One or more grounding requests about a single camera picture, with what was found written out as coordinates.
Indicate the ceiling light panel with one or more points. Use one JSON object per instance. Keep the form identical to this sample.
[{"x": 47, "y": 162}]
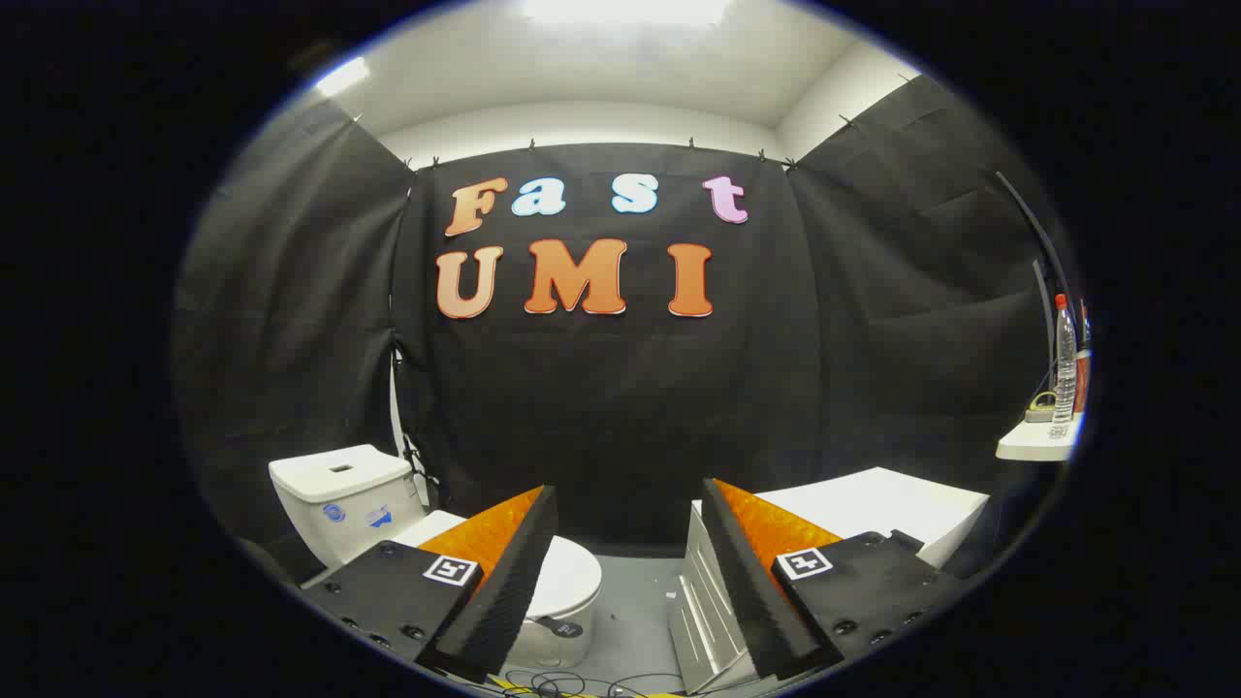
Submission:
[
  {"x": 625, "y": 10},
  {"x": 341, "y": 78}
]

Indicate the white toilet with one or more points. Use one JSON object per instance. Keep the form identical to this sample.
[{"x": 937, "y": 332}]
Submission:
[{"x": 339, "y": 485}]

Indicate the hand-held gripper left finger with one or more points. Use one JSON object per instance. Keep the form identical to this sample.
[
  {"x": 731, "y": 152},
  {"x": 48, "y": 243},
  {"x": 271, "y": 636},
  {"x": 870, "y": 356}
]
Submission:
[{"x": 504, "y": 582}]

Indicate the white toilet lid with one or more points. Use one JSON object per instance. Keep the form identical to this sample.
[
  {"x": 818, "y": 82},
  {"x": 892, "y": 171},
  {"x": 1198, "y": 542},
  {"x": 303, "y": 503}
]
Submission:
[{"x": 572, "y": 577}]

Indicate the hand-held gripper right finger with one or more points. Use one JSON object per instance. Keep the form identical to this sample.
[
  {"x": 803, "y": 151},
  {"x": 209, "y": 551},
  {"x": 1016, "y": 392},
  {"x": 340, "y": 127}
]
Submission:
[{"x": 747, "y": 582}]

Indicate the white shelf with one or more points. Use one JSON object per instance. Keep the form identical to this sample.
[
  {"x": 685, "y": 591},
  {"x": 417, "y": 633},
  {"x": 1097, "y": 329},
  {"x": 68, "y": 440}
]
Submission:
[{"x": 1037, "y": 444}]

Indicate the black lid lifter tab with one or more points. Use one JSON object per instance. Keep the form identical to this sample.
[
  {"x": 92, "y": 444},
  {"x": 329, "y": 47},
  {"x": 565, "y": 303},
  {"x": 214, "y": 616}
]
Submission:
[{"x": 560, "y": 627}]

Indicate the tape roll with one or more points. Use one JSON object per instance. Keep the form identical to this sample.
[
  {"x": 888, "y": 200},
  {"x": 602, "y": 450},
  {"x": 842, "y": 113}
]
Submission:
[{"x": 1039, "y": 411}]

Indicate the clear water bottle red cap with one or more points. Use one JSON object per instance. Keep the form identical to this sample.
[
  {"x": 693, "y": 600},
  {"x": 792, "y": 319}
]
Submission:
[{"x": 1065, "y": 368}]

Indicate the white panelled cabinet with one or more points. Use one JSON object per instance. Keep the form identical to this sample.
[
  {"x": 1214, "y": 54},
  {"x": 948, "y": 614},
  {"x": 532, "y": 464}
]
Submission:
[{"x": 873, "y": 504}]

